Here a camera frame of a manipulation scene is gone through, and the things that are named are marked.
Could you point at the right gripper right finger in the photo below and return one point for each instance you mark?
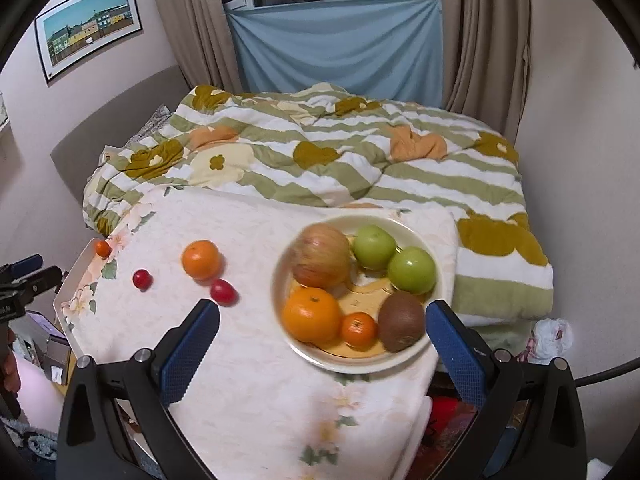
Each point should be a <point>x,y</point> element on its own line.
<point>527,423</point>

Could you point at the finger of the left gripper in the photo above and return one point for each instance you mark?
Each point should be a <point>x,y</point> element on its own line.
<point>42,281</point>
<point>11,272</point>

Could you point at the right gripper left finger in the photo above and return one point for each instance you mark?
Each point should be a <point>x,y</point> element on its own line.
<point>92,440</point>

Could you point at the tiny orange kumquat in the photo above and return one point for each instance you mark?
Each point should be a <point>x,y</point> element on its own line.
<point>102,248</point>

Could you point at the red cherry tomato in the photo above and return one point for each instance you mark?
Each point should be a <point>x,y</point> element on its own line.
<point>142,280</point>
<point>223,293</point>

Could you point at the large orange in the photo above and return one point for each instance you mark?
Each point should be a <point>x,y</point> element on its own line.
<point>201,260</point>

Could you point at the brown kiwi with sticker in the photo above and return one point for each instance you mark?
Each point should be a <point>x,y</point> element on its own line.
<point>400,321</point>

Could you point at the small mandarin orange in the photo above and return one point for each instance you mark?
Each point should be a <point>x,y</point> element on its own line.
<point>359,330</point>

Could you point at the reddish yellow apple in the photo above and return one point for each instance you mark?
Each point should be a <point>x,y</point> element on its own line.
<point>321,256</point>

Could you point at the person's left hand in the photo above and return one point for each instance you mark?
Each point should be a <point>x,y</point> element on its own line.
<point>12,380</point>

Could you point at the white plastic bag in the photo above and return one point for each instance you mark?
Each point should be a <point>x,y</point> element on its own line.
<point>549,339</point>

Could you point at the grey headboard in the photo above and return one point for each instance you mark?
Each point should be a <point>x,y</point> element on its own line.
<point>76,156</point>

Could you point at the white floral table cloth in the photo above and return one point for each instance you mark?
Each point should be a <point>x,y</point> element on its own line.
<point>254,409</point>

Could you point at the green apple right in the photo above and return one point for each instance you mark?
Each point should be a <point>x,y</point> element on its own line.
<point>412,270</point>

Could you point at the green apple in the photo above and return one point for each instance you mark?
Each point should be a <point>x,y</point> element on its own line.
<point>373,247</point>
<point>412,270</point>

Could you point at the framed houses picture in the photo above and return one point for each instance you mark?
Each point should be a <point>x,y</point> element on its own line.
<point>75,29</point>

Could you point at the green apple left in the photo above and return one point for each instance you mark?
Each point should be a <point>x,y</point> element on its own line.
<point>373,247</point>

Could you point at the beige curtain left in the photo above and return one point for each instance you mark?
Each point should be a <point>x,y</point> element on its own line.
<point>200,37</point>

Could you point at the beige curtain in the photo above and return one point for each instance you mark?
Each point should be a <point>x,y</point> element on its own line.
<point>486,60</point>
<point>200,37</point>

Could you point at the green striped floral quilt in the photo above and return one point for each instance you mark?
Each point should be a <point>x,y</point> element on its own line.
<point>325,147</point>

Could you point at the blue cloth over window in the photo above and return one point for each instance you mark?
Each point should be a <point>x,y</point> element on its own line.
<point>383,49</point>

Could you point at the beige curtain right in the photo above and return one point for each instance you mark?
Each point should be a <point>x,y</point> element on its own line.
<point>486,60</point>

